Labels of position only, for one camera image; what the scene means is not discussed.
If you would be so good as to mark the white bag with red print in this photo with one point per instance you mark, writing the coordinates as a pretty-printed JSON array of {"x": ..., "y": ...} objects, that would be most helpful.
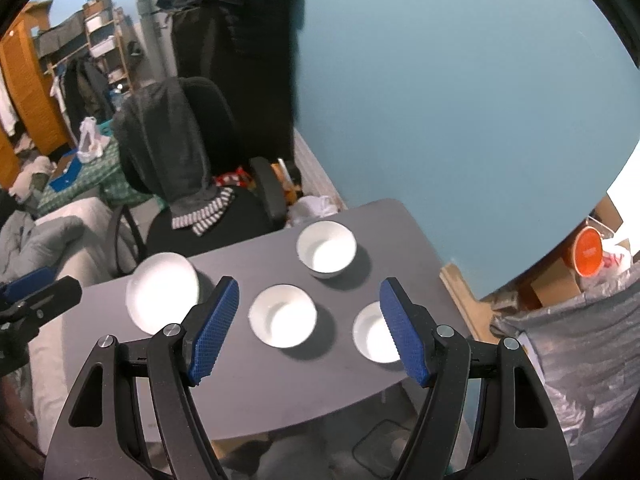
[{"x": 616, "y": 260}]

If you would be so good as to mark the dark grey hooded sweater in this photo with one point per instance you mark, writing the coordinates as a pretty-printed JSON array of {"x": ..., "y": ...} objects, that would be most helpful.
[{"x": 160, "y": 135}]

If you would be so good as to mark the white cloth on floor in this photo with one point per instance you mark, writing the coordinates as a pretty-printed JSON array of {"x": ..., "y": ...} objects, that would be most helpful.
[{"x": 312, "y": 207}]

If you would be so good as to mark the white bed sheet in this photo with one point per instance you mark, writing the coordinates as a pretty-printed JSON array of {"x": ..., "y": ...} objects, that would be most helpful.
[{"x": 47, "y": 360}]

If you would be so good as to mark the black office chair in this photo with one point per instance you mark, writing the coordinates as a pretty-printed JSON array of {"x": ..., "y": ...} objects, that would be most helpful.
[{"x": 220, "y": 110}]

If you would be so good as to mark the wooden board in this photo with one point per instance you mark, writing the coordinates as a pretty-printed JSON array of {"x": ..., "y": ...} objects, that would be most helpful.
[{"x": 457, "y": 290}]

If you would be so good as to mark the silver plastic bag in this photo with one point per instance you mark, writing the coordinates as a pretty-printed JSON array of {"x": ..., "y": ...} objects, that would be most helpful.
[{"x": 575, "y": 360}]

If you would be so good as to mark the grey pipe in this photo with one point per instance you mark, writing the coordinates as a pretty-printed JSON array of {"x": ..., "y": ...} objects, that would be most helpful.
[{"x": 150, "y": 20}]

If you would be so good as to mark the grey duvet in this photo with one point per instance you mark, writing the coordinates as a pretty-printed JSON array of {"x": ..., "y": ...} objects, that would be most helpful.
[{"x": 40, "y": 245}]

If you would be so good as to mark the green checked blanket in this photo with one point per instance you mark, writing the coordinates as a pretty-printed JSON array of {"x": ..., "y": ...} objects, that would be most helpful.
[{"x": 100, "y": 180}]

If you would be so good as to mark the white plate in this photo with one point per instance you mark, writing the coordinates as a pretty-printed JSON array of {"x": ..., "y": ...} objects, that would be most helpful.
[{"x": 160, "y": 295}]

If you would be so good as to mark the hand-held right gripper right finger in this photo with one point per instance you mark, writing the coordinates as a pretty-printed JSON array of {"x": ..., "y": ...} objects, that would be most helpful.
[{"x": 405, "y": 330}]

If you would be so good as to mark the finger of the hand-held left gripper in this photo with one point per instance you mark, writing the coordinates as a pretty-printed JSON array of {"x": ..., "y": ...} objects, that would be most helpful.
[
  {"x": 55, "y": 297},
  {"x": 30, "y": 282}
]

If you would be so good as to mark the cardboard box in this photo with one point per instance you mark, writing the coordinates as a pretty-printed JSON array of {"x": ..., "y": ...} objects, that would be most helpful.
[{"x": 550, "y": 285}]

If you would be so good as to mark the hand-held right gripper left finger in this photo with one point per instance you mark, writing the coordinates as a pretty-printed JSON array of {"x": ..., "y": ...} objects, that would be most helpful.
[{"x": 215, "y": 330}]

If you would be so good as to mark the grey fabric storage boxes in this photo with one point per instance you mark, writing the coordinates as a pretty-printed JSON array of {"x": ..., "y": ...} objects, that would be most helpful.
[{"x": 60, "y": 37}]

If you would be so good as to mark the black hanging garment cover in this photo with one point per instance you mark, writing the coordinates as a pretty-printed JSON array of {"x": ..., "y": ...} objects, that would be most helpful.
[{"x": 240, "y": 60}]

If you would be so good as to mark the blue box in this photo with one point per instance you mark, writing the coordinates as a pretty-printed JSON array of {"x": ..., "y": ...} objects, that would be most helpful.
[{"x": 67, "y": 177}]

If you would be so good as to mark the pile of light clothes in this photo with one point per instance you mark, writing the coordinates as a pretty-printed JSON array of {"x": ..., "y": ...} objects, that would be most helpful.
[{"x": 32, "y": 175}]

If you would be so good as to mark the clothes rack with dark clothes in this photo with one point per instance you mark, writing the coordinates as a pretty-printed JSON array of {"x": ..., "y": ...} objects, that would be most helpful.
[{"x": 85, "y": 85}]

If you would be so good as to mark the orange packet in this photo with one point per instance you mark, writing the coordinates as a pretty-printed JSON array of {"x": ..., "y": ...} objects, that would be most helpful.
[{"x": 285, "y": 177}]

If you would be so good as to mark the red patterned item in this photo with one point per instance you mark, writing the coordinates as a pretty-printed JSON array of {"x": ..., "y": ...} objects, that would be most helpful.
[{"x": 235, "y": 177}]

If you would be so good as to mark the shelf rack with white bins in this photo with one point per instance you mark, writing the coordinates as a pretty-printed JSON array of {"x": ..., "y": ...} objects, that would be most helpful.
[{"x": 105, "y": 45}]

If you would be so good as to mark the white plastic bag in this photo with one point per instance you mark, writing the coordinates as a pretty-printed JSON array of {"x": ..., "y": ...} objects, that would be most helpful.
[{"x": 90, "y": 142}]

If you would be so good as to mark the wooden wardrobe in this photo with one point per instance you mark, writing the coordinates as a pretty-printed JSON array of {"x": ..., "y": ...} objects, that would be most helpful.
[{"x": 30, "y": 85}]

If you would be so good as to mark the orange round lid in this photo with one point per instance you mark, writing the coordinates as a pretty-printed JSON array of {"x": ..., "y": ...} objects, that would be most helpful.
[{"x": 587, "y": 252}]

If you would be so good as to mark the white bowl with patterned outside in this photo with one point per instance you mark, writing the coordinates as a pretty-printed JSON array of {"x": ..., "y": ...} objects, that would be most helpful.
[
  {"x": 326, "y": 250},
  {"x": 282, "y": 317},
  {"x": 372, "y": 332}
]

